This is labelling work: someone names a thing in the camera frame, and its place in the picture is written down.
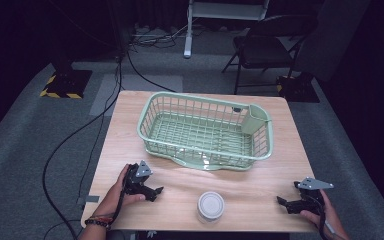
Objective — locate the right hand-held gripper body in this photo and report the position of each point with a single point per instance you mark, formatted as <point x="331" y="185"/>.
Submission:
<point x="308" y="196"/>

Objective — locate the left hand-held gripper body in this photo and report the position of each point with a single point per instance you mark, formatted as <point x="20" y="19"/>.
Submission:
<point x="136" y="178"/>

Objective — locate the person's left hand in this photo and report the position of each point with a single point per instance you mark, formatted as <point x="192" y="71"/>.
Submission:
<point x="116" y="196"/>

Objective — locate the person's right hand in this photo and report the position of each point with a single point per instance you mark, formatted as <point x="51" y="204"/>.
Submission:
<point x="330" y="220"/>

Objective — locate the grey tape strip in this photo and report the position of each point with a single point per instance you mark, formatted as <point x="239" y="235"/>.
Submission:
<point x="92" y="199"/>

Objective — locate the clear jar with white lid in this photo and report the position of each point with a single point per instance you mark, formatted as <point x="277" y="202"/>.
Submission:
<point x="210" y="206"/>

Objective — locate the green plastic basket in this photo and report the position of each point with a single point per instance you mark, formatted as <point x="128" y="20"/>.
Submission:
<point x="203" y="131"/>

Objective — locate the grey floor mat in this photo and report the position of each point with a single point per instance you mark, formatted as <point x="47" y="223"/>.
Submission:
<point x="140" y="83"/>

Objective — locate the small black clip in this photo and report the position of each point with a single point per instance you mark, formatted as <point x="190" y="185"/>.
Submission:
<point x="237" y="109"/>

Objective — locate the black base with yellow stripes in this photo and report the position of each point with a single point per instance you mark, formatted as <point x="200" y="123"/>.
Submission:
<point x="67" y="83"/>
<point x="298" y="88"/>

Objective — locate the black stand pole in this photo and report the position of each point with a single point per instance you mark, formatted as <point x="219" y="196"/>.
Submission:
<point x="120" y="26"/>

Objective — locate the black folding chair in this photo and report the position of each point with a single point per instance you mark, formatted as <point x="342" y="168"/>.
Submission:
<point x="263" y="46"/>

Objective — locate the grey fabric cover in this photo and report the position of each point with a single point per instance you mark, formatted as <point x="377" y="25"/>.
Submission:
<point x="333" y="36"/>

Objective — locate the white metal stand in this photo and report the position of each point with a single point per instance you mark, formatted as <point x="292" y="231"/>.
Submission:
<point x="193" y="20"/>

